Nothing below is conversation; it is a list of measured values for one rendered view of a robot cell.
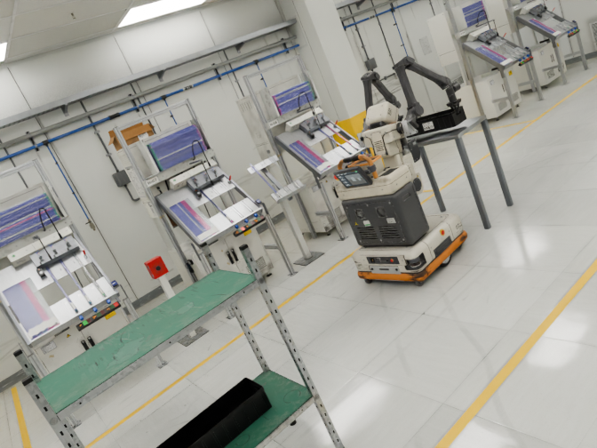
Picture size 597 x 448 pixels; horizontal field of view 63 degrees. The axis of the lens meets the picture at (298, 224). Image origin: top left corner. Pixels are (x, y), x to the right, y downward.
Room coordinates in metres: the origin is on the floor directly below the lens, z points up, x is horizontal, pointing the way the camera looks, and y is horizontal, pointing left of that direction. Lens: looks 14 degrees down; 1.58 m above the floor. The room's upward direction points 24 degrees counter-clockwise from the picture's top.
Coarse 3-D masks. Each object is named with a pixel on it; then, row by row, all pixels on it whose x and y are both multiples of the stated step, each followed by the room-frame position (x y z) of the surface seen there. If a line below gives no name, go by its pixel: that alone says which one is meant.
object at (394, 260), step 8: (368, 256) 3.39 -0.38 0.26; (376, 256) 3.32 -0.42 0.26; (384, 256) 3.26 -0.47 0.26; (392, 256) 3.20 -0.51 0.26; (400, 256) 3.14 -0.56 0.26; (368, 264) 3.41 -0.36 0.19; (376, 264) 3.35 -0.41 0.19; (384, 264) 3.28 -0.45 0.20; (392, 264) 3.22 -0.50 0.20; (400, 264) 3.16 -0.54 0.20
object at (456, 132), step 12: (468, 120) 3.87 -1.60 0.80; (480, 120) 3.74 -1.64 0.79; (432, 132) 4.01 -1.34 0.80; (444, 132) 3.80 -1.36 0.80; (456, 132) 3.62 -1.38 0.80; (420, 144) 3.82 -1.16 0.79; (456, 144) 3.57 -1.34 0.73; (492, 144) 3.78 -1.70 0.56; (492, 156) 3.80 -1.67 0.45; (468, 168) 3.54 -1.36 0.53; (432, 180) 4.32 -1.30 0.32; (468, 180) 3.57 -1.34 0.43; (504, 180) 3.78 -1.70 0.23; (504, 192) 3.80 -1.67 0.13; (480, 204) 3.54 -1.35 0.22
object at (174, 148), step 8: (192, 128) 4.75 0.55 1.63; (168, 136) 4.65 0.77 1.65; (176, 136) 4.66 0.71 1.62; (184, 136) 4.70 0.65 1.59; (192, 136) 4.73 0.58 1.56; (200, 136) 4.77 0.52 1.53; (152, 144) 4.54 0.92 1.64; (160, 144) 4.57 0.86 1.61; (168, 144) 4.61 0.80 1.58; (176, 144) 4.64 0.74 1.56; (184, 144) 4.68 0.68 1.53; (152, 152) 4.55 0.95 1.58; (160, 152) 4.55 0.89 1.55; (168, 152) 4.59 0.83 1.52; (176, 152) 4.63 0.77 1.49; (184, 152) 4.66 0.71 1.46; (192, 152) 4.70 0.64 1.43; (200, 152) 4.74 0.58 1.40; (160, 160) 4.54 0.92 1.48; (168, 160) 4.57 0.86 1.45; (176, 160) 4.61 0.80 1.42; (184, 160) 4.64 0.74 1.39; (160, 168) 4.53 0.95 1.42
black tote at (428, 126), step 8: (440, 112) 3.92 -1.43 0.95; (448, 112) 3.86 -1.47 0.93; (456, 112) 3.69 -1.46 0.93; (464, 112) 3.75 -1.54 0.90; (416, 120) 4.12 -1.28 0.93; (424, 120) 3.86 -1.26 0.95; (432, 120) 3.80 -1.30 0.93; (440, 120) 3.75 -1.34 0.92; (448, 120) 3.69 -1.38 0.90; (456, 120) 3.67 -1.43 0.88; (464, 120) 3.73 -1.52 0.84; (416, 128) 3.94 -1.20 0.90; (424, 128) 3.88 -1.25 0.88; (432, 128) 3.82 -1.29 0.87; (440, 128) 3.77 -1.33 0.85; (408, 136) 4.03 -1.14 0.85
